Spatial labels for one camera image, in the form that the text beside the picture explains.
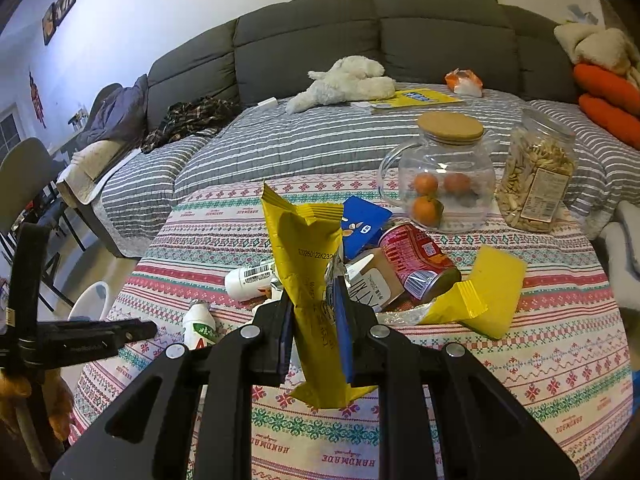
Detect red wall ornament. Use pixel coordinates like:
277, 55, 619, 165
28, 71, 47, 129

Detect yellow book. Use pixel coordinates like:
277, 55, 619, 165
350, 88, 465, 111

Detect orange and white snack bag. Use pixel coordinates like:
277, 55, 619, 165
445, 69, 484, 97

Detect red can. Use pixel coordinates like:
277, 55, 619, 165
378, 223, 462, 303

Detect orange carrot plush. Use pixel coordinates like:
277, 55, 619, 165
572, 62, 640, 150

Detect plastic jar of seeds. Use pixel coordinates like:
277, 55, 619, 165
495, 108, 577, 234

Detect white bottle with barcode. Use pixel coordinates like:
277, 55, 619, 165
224, 264, 279, 303

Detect white bin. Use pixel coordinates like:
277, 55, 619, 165
67, 280, 114, 322

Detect blue carton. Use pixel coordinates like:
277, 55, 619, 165
341, 196, 393, 261

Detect dark purple jacket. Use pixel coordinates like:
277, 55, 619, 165
79, 74, 150, 147

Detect orange furry cloth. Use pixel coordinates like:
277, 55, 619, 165
0, 367, 75, 442

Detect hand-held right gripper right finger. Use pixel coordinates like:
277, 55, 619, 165
332, 276, 581, 480

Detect silver foil wrapper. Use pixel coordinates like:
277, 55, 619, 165
375, 305, 437, 327

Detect white plush toy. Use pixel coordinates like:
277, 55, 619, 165
286, 56, 396, 114

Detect grey cushion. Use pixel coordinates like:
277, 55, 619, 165
597, 200, 640, 311

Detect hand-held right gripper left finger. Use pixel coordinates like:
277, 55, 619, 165
50, 291, 296, 480

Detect yellow snack wrapper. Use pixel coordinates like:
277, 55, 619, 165
261, 182, 376, 409

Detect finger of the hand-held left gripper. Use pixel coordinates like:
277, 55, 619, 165
34, 318, 159, 369

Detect clear snack bag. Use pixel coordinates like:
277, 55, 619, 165
378, 112, 497, 234

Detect beige blanket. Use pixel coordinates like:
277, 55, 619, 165
56, 137, 137, 207

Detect yellow flat packet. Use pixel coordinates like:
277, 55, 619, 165
469, 246, 528, 339

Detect yellow crimped wrapper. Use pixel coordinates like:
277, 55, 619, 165
419, 280, 489, 326

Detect dark plaid cloth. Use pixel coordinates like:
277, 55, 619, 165
141, 97, 242, 154

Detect white bottle with green label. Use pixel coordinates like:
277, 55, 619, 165
182, 300, 220, 352

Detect grey chair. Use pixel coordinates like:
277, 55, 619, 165
0, 137, 87, 311

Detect grey sofa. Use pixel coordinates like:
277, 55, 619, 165
146, 0, 583, 116

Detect beige plush toy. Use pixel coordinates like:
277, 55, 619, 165
554, 22, 635, 77

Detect patterned tablecloth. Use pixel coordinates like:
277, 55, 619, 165
70, 172, 636, 480

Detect brown and white carton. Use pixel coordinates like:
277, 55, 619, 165
344, 249, 406, 311

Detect grey striped blanket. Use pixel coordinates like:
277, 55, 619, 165
95, 87, 640, 261

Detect wall pictures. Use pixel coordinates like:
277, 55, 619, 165
42, 0, 77, 46

